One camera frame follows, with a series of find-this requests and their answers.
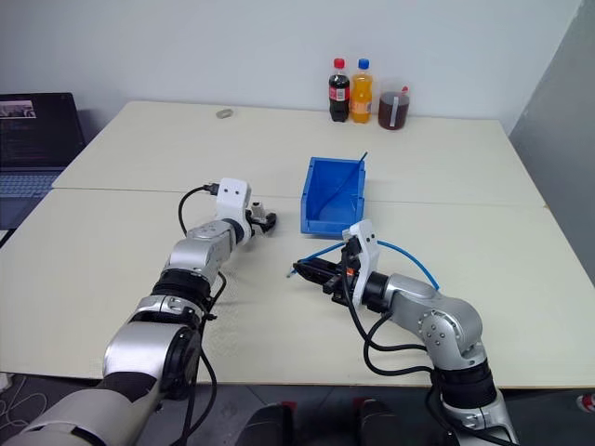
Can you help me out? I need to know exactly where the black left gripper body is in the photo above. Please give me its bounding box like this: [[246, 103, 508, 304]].
[[245, 211, 270, 238]]

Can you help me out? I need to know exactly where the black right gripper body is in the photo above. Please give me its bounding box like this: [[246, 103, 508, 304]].
[[322, 244, 363, 307]]

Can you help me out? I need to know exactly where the blue plastic bin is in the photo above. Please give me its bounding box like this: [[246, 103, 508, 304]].
[[298, 156, 369, 241]]

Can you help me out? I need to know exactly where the cola bottle red cap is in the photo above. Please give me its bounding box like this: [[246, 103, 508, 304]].
[[327, 57, 351, 124]]

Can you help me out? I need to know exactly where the dark rounded shape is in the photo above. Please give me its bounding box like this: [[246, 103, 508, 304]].
[[351, 397, 406, 446], [240, 400, 295, 446]]

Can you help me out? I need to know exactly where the orange soda bottle blue cap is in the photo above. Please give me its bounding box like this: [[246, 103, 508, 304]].
[[350, 58, 375, 125]]

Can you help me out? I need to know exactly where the clear jar brown liquid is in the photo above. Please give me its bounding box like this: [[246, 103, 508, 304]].
[[377, 85, 412, 131]]

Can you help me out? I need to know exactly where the black laptop computer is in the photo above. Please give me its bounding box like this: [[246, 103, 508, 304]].
[[0, 92, 88, 232]]

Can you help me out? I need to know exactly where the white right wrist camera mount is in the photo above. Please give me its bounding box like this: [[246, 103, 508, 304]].
[[342, 219, 382, 308]]

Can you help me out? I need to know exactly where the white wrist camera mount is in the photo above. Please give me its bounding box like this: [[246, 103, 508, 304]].
[[215, 177, 253, 225], [342, 219, 382, 308]]

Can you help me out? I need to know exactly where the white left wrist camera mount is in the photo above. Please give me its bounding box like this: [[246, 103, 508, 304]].
[[215, 177, 253, 225]]

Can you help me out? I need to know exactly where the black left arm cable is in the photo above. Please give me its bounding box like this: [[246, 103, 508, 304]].
[[177, 183, 230, 446]]

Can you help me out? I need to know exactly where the thin white floor cable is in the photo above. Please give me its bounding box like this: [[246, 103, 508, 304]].
[[0, 374, 48, 429]]

